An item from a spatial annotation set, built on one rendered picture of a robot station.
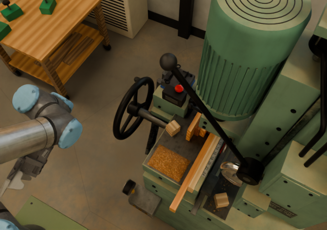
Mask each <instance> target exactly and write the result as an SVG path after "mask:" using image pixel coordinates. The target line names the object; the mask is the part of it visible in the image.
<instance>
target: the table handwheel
mask: <svg viewBox="0 0 327 230"><path fill-rule="evenodd" d="M146 83H147V84H148V93H147V97H146V100H145V102H144V103H142V104H141V103H139V102H137V95H138V89H139V88H140V87H141V86H143V85H144V84H146ZM153 93H154V81H153V80H152V78H150V77H142V78H140V79H139V80H137V81H136V82H135V83H134V84H133V85H132V86H131V87H130V88H129V90H128V91H127V92H126V94H125V96H124V97H123V99H122V101H121V103H120V105H119V107H118V109H117V111H116V114H115V117H114V121H113V127H112V131H113V135H114V137H115V138H116V139H118V140H124V139H126V138H128V137H129V136H131V135H132V134H133V133H134V132H135V130H136V129H137V128H138V127H139V125H140V124H141V122H142V121H143V119H146V120H148V121H150V122H152V123H154V124H155V125H157V126H159V127H161V128H163V129H165V128H166V125H167V124H168V122H166V121H164V120H162V119H160V118H158V117H156V116H154V115H152V114H151V112H150V111H148V109H149V107H150V104H151V102H152V99H153ZM132 97H133V101H131V102H130V100H131V99H132ZM129 102H130V103H129ZM126 107H127V113H128V114H129V115H128V117H127V119H126V121H125V123H124V125H123V126H122V128H121V130H120V124H121V120H122V117H123V114H124V112H125V110H126ZM133 116H134V117H137V119H136V120H135V122H134V123H133V124H132V125H131V127H130V128H129V129H128V130H126V131H125V129H126V127H127V125H128V124H129V122H130V121H131V119H132V117H133ZM124 131H125V132H124Z"/></svg>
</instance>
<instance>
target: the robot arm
mask: <svg viewBox="0 0 327 230"><path fill-rule="evenodd" d="M12 104H13V107H14V109H15V110H16V111H18V112H19V113H22V114H25V115H27V116H28V117H29V118H30V119H31V120H29V121H25V122H22V123H18V124H14V125H10V126H6V127H3V128H0V164H3V163H6V162H9V161H11V160H14V159H17V158H18V159H17V161H16V163H15V164H14V167H13V168H12V170H11V171H10V173H9V175H8V176H7V178H6V180H5V182H4V184H3V185H2V187H1V189H0V197H2V196H3V194H4V193H5V191H6V189H15V190H22V189H23V188H24V183H23V182H22V181H21V180H26V181H30V180H31V179H32V178H31V176H32V177H34V178H36V177H37V175H39V174H40V173H41V171H42V168H43V167H44V165H45V164H46V163H47V158H48V156H49V154H50V152H51V151H52V149H53V148H54V145H58V146H59V147H60V148H62V149H66V148H69V147H70V146H72V145H73V144H74V143H75V142H76V141H77V140H78V139H79V137H80V136H81V133H82V130H83V127H82V124H81V123H80V122H79V121H78V120H77V118H74V117H73V116H72V115H71V114H70V113H71V112H72V109H73V103H72V102H71V101H69V100H68V99H66V98H65V97H63V96H61V95H59V94H57V93H55V92H52V93H48V92H46V91H44V90H42V89H40V88H38V87H37V86H34V85H31V84H26V85H23V86H21V87H19V88H18V89H17V90H16V92H15V93H14V96H13V99H12ZM0 230H46V229H45V228H43V227H41V226H39V225H35V224H28V225H23V226H22V225H21V224H20V223H19V222H18V221H17V220H16V219H15V217H14V216H13V215H12V214H11V213H10V212H9V210H8V209H7V208H6V207H5V206H4V205H3V204H2V203H1V201H0Z"/></svg>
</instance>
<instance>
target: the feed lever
mask: <svg viewBox="0 0 327 230"><path fill-rule="evenodd" d="M177 63H178V62H177V58H176V56H175V55H174V54H172V53H165V54H163V55H162V56H161V58H160V66H161V68H162V69H163V70H165V71H171V72H172V74H173V75H174V76H175V78H176V79H177V80H178V82H179V83H180V84H181V85H182V87H183V88H184V89H185V90H186V92H187V93H188V94H189V96H190V97H191V98H192V100H193V101H194V102H195V104H196V105H197V106H198V108H199V109H200V110H201V112H202V113H203V114H204V115H205V117H206V118H207V119H208V121H209V122H210V123H211V125H212V126H213V127H214V129H215V130H216V131H217V133H218V134H219V135H220V137H221V138H222V139H223V141H224V142H225V143H226V145H227V146H228V147H229V148H230V150H231V151H232V152H233V154H234V155H235V156H236V158H237V159H238V160H239V162H240V166H239V168H238V170H237V172H236V175H237V177H238V179H240V180H241V181H242V182H244V183H246V184H249V185H253V186H255V185H258V184H259V183H261V182H262V180H263V177H262V174H263V172H264V170H265V167H264V165H263V164H262V163H261V162H260V161H258V160H256V159H254V158H251V157H245V158H244V157H243V156H242V155H241V153H240V152H239V151H238V149H237V148H236V147H235V145H234V144H233V143H232V141H231V140H230V139H229V137H228V136H227V134H226V133H225V132H224V130H223V129H222V128H221V127H220V125H219V124H218V122H217V121H216V120H215V118H214V117H213V116H212V114H211V113H210V112H209V110H208V109H207V108H206V106H205V105H204V103H203V102H202V101H201V99H200V98H199V97H198V95H197V94H196V93H195V91H194V90H193V89H192V87H191V86H190V84H189V83H188V82H187V80H186V79H185V78H184V76H183V75H182V74H181V72H180V71H179V70H178V68H177V67H176V66H177Z"/></svg>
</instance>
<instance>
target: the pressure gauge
mask: <svg viewBox="0 0 327 230"><path fill-rule="evenodd" d="M135 185H136V182H134V181H132V180H131V179H129V180H128V181H127V182H126V183H125V185H124V186H123V188H122V193H124V194H126V195H127V196H128V195H130V194H131V193H135V190H134V188H135Z"/></svg>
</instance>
